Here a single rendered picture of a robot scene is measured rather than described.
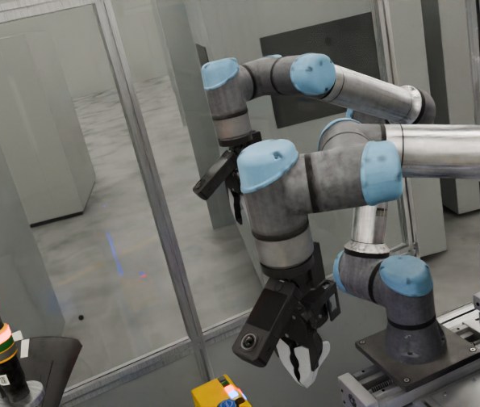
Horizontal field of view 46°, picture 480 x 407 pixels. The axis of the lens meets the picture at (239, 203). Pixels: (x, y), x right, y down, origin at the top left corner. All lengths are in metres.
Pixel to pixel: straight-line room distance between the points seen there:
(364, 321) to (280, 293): 1.39
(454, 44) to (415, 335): 3.21
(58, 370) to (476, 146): 0.77
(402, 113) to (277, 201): 0.67
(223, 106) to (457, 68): 3.44
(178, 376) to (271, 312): 1.14
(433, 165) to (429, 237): 3.28
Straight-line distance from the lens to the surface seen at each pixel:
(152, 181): 1.61
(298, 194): 0.67
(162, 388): 1.86
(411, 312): 1.41
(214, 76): 1.12
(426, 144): 0.81
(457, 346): 1.53
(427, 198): 3.98
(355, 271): 1.47
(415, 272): 1.40
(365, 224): 1.46
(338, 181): 0.67
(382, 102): 1.24
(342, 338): 2.09
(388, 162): 0.68
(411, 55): 3.73
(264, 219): 0.69
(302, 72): 1.07
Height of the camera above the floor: 1.93
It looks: 19 degrees down
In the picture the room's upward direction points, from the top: 13 degrees counter-clockwise
